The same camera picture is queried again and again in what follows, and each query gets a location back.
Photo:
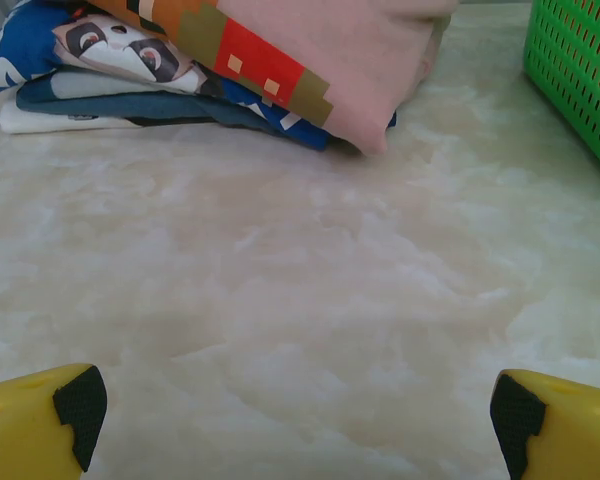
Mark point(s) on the pink pixel-print t-shirt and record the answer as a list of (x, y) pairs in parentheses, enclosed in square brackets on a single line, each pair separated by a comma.
[(350, 55)]

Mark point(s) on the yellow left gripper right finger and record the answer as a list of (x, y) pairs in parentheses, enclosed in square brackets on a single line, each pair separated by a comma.
[(575, 435)]

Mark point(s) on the white t-shirt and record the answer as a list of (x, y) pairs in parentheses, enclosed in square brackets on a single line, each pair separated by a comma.
[(40, 120)]

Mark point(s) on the green plastic basket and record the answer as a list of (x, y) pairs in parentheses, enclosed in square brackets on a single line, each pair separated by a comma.
[(580, 65)]

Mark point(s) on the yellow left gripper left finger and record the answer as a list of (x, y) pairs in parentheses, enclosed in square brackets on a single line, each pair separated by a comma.
[(20, 430)]

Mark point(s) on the raccoon print t-shirt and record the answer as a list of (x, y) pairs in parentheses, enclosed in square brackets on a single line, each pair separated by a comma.
[(120, 55)]

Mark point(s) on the dark teal t-shirt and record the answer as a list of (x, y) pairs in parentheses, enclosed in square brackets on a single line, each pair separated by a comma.
[(130, 105)]

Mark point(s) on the blue white-print t-shirt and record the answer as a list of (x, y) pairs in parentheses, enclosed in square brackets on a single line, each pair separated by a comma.
[(15, 45)]

